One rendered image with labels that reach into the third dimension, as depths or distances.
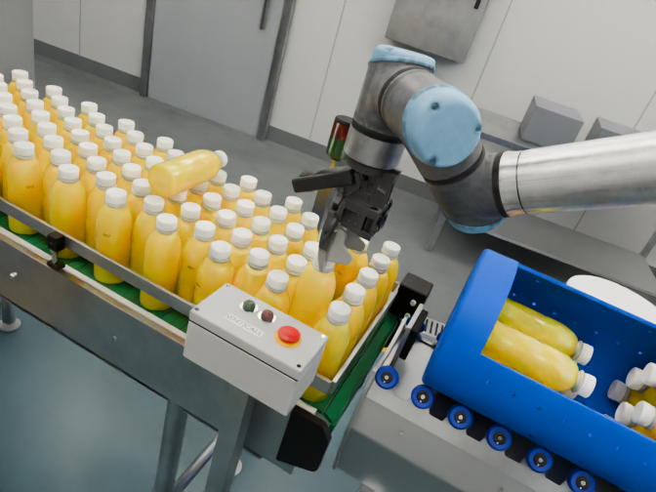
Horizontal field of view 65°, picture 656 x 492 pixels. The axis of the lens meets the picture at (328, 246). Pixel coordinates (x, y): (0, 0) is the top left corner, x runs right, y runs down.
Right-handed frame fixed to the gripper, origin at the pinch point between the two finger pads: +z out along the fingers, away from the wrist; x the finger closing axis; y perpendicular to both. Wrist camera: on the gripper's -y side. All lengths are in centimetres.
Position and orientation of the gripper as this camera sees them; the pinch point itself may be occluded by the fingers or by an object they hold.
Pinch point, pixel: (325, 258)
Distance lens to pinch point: 90.7
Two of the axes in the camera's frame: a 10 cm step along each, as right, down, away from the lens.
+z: -2.6, 8.3, 4.9
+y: 8.7, 4.2, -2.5
